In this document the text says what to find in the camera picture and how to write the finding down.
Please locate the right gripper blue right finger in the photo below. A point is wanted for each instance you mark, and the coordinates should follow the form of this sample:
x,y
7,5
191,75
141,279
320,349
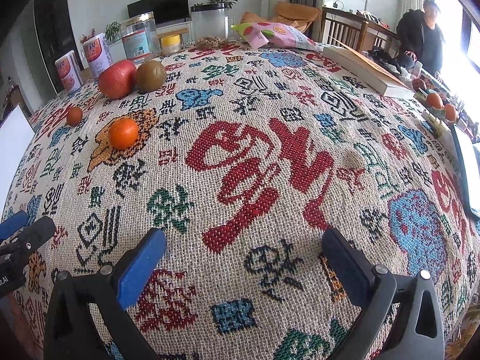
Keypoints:
x,y
350,265

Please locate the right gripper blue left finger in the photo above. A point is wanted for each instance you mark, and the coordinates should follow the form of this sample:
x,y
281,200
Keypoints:
x,y
136,266

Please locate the orange mandarin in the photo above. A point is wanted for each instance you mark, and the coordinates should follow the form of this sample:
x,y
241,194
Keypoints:
x,y
123,133

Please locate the brown kiwi fruit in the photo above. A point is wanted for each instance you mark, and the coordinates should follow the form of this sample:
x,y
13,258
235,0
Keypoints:
x,y
150,76

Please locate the white board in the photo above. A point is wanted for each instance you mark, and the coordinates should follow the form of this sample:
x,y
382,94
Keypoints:
x,y
15,136

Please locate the small dark red-brown fruit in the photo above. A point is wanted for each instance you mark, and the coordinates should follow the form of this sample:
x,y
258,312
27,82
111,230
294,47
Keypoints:
x,y
74,116

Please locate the patterned woven tablecloth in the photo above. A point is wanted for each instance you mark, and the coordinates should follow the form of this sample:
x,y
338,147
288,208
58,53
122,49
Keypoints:
x,y
243,158

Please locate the red apple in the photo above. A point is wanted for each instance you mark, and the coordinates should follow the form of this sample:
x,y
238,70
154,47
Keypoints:
x,y
118,80

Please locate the left orange-purple can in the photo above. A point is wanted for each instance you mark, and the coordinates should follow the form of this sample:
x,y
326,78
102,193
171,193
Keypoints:
x,y
69,72

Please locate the orange-purple can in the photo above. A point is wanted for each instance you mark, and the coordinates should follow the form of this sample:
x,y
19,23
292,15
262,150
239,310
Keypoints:
x,y
69,72
97,54

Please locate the right orange-purple can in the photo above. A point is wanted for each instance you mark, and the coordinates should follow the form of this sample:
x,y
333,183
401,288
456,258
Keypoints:
x,y
97,54

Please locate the small yellow lid jar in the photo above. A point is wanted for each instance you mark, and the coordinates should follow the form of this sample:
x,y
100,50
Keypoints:
x,y
171,44

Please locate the book on table edge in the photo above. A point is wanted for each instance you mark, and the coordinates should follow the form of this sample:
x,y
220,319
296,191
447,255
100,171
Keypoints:
x,y
368,71

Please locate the clear jar blue label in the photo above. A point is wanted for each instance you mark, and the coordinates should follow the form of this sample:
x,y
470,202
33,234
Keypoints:
x,y
139,38

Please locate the pile of nuts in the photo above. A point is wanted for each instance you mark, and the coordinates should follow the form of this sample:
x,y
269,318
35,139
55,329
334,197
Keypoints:
x,y
211,43

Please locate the wooden chair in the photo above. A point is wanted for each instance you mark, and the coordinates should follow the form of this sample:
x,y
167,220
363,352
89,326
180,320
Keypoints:
x,y
340,27

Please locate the dark display cabinet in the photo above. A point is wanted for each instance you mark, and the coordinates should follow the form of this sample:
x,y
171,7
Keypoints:
x,y
54,34

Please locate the person in black jacket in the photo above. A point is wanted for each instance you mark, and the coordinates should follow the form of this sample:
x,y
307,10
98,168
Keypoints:
x,y
421,39

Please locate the clear jar black lid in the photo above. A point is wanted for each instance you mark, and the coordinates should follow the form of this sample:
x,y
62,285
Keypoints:
x,y
210,21

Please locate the pink snack bag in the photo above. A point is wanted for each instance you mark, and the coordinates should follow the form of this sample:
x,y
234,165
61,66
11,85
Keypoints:
x,y
260,34

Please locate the black television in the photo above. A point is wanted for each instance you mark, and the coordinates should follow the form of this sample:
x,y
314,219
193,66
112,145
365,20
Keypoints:
x,y
165,11

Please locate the orange cushion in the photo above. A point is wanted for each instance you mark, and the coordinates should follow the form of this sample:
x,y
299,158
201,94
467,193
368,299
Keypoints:
x,y
296,15

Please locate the green potted plant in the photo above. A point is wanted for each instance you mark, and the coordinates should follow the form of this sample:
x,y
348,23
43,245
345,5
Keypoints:
x,y
227,3

